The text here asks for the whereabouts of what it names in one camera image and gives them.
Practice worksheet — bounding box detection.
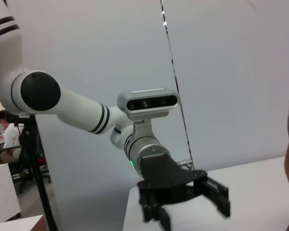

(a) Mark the black office chair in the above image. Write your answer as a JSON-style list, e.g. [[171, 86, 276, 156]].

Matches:
[[0, 129, 51, 193]]

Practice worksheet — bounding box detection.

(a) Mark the black tripod stand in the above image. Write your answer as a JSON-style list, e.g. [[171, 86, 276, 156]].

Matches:
[[6, 113, 60, 231]]

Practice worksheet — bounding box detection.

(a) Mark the seated person in white shirt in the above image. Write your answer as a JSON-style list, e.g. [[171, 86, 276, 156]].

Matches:
[[0, 110, 22, 167]]

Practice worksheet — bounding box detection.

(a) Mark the metal partition joint strip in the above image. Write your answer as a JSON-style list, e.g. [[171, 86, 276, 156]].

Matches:
[[160, 0, 195, 169]]

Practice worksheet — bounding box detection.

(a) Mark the white cabinet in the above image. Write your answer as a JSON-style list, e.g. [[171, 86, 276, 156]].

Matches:
[[0, 163, 22, 224]]

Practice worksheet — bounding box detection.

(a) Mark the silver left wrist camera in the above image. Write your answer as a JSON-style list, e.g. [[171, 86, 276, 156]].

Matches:
[[117, 88, 180, 121]]

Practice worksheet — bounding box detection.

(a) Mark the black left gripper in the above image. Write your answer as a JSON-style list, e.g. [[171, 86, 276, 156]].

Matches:
[[136, 154, 232, 231]]

